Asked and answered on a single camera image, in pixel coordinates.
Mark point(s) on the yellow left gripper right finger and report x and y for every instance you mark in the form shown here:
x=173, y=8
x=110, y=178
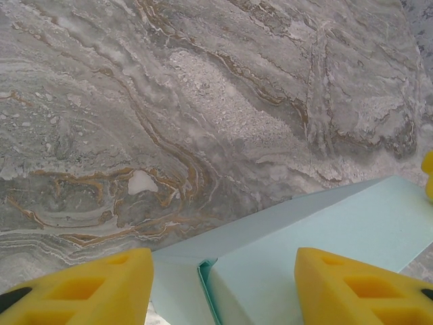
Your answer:
x=355, y=294

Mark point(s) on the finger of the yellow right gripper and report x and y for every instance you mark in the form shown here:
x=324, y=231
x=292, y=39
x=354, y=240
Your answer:
x=429, y=176

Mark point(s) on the light blue paper box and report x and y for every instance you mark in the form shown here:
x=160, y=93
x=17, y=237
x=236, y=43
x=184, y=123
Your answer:
x=270, y=243

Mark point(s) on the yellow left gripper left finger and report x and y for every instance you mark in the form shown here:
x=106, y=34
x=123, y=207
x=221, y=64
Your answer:
x=84, y=298

